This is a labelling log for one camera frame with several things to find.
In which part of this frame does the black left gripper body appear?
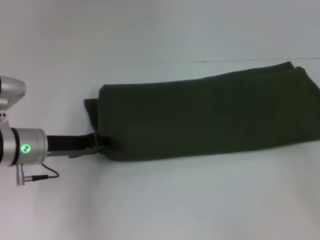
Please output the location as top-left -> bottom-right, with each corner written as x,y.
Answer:
46,133 -> 99,159

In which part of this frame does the dark green shirt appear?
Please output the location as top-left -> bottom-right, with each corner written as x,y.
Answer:
83,61 -> 320,164

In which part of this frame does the thin dark arm cable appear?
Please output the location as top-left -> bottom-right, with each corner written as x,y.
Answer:
26,163 -> 61,180

